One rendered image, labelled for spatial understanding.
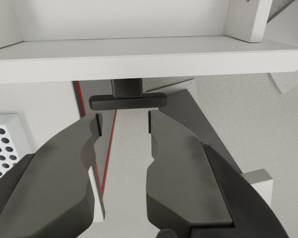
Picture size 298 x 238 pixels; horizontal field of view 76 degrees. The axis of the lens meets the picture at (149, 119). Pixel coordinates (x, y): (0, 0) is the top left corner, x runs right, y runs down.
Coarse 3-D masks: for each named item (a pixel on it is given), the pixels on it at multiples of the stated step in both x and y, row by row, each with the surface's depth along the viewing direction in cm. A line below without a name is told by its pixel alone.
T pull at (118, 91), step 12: (120, 84) 17; (132, 84) 17; (96, 96) 18; (108, 96) 18; (120, 96) 17; (132, 96) 18; (144, 96) 18; (156, 96) 18; (96, 108) 18; (108, 108) 18; (120, 108) 18; (132, 108) 18
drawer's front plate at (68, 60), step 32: (0, 64) 14; (32, 64) 14; (64, 64) 14; (96, 64) 14; (128, 64) 14; (160, 64) 15; (192, 64) 15; (224, 64) 15; (256, 64) 15; (288, 64) 15
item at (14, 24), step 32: (0, 0) 18; (32, 0) 20; (64, 0) 20; (96, 0) 20; (128, 0) 20; (160, 0) 20; (192, 0) 21; (224, 0) 21; (256, 0) 16; (0, 32) 18; (32, 32) 21; (64, 32) 21; (96, 32) 21; (128, 32) 22; (160, 32) 22; (192, 32) 22; (224, 32) 22; (256, 32) 17
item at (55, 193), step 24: (96, 120) 12; (48, 144) 9; (72, 144) 9; (48, 168) 8; (72, 168) 8; (24, 192) 7; (48, 192) 7; (72, 192) 7; (0, 216) 6; (24, 216) 6; (48, 216) 6; (72, 216) 6
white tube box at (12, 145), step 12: (0, 120) 32; (12, 120) 32; (0, 132) 32; (12, 132) 32; (24, 132) 36; (0, 144) 33; (12, 144) 33; (24, 144) 36; (0, 156) 35; (12, 156) 35; (0, 168) 35
